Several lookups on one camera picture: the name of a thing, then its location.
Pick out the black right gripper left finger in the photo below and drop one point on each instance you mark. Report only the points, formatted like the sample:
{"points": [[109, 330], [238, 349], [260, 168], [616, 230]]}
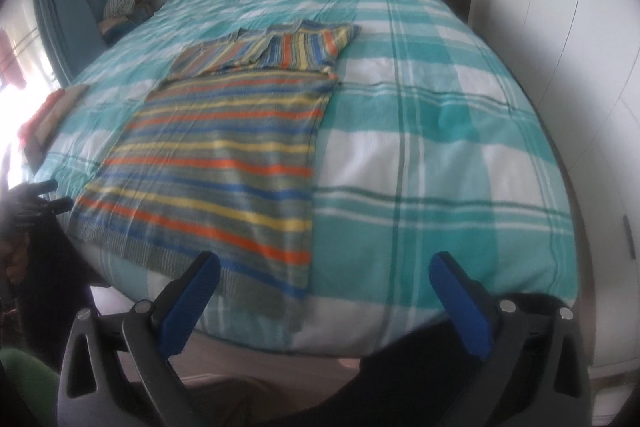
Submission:
{"points": [[116, 369]]}

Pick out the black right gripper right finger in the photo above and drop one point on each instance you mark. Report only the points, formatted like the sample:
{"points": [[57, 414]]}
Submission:
{"points": [[532, 371]]}

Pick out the multicolour striped knit sweater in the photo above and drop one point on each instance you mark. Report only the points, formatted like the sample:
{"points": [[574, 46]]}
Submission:
{"points": [[220, 157]]}

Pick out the green sleeve forearm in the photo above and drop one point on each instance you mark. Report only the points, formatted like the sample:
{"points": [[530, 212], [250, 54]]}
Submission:
{"points": [[34, 382]]}

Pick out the folded orange and grey clothes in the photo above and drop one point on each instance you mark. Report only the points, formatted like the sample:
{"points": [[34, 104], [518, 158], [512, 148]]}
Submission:
{"points": [[36, 136]]}

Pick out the pile of clothes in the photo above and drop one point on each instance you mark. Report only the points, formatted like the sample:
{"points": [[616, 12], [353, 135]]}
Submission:
{"points": [[122, 16]]}

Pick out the white wardrobe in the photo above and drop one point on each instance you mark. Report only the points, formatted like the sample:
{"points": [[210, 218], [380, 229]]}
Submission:
{"points": [[578, 63]]}

